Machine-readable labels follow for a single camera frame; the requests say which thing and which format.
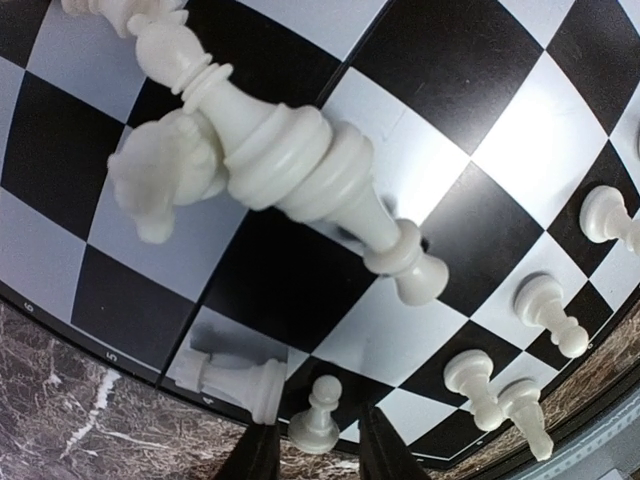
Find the white chess knight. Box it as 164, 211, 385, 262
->
107, 109, 229, 244

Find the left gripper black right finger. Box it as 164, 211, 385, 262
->
358, 404, 425, 480

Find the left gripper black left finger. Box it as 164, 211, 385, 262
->
227, 424, 280, 479

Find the white chess king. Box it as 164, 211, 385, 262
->
61, 0, 189, 38

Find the black and white chessboard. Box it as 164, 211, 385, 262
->
1, 1, 639, 471

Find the white chess queen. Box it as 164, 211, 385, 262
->
284, 119, 450, 309

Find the white chess rook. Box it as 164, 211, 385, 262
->
174, 349, 287, 425

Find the white chess pawn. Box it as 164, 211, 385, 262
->
443, 349, 504, 432
513, 274, 589, 359
287, 375, 342, 455
579, 185, 639, 255

